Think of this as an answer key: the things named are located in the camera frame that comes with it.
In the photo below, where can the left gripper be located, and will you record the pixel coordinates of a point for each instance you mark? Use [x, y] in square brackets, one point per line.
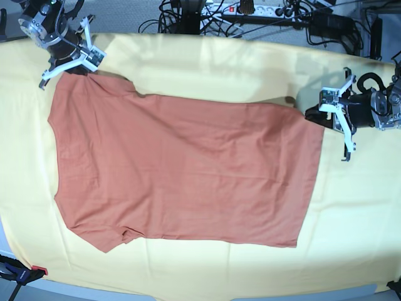
[359, 113]

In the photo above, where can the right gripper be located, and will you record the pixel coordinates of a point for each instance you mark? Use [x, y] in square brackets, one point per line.
[62, 52]

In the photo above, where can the orange T-shirt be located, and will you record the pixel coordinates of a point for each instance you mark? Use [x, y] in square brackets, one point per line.
[158, 167]

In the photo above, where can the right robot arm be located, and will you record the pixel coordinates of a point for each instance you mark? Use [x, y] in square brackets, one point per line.
[47, 24]

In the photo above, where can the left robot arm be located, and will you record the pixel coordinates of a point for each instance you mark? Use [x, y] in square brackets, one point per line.
[385, 101]

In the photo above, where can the black power adapter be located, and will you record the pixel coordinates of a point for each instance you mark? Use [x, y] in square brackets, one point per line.
[330, 25]

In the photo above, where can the yellow table cloth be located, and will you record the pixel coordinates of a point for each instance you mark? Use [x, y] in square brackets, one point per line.
[351, 233]

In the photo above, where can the white power strip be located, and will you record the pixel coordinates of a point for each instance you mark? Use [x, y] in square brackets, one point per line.
[227, 10]

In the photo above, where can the black clamp corner right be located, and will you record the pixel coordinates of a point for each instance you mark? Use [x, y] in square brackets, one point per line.
[396, 287]

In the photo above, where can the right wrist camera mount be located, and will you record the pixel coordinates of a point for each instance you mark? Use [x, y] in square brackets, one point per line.
[90, 58]

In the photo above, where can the black table leg post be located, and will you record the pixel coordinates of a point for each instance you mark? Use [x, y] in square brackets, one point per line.
[190, 17]

